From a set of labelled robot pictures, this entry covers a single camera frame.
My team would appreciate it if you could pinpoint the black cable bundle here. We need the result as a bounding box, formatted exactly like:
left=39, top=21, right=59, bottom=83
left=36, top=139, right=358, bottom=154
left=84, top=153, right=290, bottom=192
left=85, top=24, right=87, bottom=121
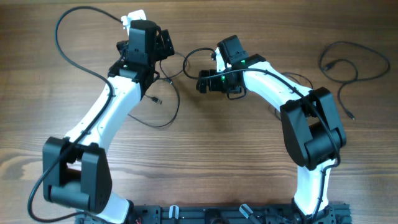
left=127, top=51, right=187, bottom=129

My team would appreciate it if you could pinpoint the separated black cable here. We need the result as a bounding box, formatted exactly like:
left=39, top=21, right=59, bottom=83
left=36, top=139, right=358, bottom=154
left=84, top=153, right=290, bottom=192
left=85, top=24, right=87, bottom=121
left=269, top=71, right=314, bottom=121
left=318, top=40, right=391, bottom=121

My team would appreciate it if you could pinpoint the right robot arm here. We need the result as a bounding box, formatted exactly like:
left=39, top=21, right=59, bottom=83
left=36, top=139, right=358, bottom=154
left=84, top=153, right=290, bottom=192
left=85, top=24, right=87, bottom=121
left=197, top=35, right=346, bottom=221

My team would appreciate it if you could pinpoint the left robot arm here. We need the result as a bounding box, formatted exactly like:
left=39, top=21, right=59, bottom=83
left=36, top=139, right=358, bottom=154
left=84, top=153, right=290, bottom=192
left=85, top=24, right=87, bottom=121
left=38, top=19, right=174, bottom=223

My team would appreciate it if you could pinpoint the left camera cable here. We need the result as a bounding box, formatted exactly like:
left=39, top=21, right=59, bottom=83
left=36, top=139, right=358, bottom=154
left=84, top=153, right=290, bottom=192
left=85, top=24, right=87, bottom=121
left=27, top=6, right=125, bottom=223

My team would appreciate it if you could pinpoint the camera cable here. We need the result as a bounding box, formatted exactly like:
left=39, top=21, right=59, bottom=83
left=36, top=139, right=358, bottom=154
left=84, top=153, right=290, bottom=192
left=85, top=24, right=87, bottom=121
left=182, top=47, right=342, bottom=222
left=27, top=6, right=125, bottom=223

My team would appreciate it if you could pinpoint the right camera cable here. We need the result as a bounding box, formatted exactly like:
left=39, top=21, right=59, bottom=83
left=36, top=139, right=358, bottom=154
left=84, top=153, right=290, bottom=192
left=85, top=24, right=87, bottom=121
left=182, top=47, right=342, bottom=222

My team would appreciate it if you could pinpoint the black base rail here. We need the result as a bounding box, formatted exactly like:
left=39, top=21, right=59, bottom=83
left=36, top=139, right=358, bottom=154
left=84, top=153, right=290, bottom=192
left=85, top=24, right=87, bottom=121
left=74, top=203, right=352, bottom=224

